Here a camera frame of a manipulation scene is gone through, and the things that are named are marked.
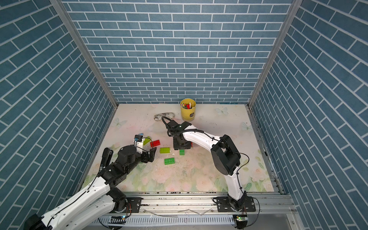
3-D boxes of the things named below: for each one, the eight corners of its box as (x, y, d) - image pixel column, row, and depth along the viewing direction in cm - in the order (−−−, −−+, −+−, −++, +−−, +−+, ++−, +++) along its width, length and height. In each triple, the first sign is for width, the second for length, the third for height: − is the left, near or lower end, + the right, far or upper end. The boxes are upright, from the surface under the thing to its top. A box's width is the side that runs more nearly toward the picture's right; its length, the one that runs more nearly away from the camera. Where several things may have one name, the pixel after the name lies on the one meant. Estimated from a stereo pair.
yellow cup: (180, 122, 111) (179, 109, 100) (181, 111, 119) (180, 98, 107) (195, 122, 111) (196, 109, 100) (195, 111, 119) (196, 98, 108)
